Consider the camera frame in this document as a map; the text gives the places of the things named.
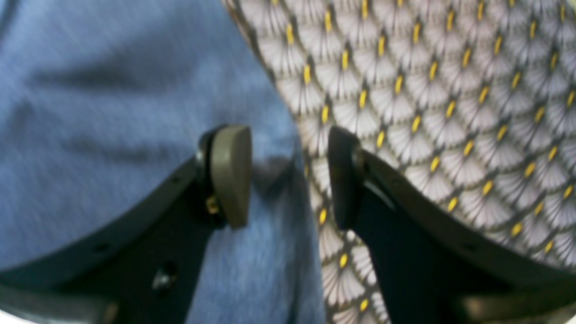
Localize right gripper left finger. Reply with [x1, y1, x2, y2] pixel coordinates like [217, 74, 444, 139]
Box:
[1, 125, 252, 324]

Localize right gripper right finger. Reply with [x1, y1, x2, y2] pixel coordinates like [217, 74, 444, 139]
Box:
[328, 127, 576, 324]

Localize blue T-shirt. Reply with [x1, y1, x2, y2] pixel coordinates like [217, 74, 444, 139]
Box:
[0, 0, 325, 324]

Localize fan-patterned table cloth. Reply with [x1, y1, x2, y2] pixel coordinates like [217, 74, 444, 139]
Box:
[226, 0, 575, 324]

